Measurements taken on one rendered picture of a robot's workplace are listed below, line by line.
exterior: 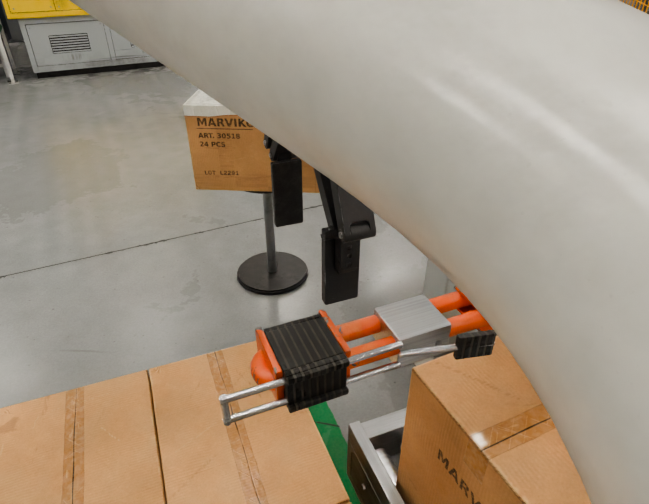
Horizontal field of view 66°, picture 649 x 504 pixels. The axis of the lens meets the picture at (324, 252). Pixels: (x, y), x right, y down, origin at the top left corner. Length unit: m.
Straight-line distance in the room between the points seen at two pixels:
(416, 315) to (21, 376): 2.21
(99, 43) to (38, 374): 5.78
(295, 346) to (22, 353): 2.27
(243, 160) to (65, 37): 5.63
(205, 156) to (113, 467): 1.41
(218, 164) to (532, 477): 1.86
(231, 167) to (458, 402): 1.67
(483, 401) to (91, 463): 0.96
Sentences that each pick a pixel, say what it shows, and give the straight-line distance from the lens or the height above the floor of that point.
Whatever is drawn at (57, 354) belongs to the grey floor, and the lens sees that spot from 2.65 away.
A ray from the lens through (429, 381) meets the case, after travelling 0.97.
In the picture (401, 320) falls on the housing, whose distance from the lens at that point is 0.58.
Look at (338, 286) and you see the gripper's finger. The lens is 0.40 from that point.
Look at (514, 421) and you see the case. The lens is 0.95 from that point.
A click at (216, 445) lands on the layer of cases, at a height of 0.54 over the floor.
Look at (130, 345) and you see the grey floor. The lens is 2.56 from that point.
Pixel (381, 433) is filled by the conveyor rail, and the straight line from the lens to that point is 1.33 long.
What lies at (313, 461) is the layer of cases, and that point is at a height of 0.54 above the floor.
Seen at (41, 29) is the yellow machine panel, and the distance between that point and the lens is 7.72.
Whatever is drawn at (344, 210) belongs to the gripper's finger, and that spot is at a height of 1.49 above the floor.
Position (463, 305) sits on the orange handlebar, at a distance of 0.65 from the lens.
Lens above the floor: 1.65
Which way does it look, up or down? 33 degrees down
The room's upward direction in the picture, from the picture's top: straight up
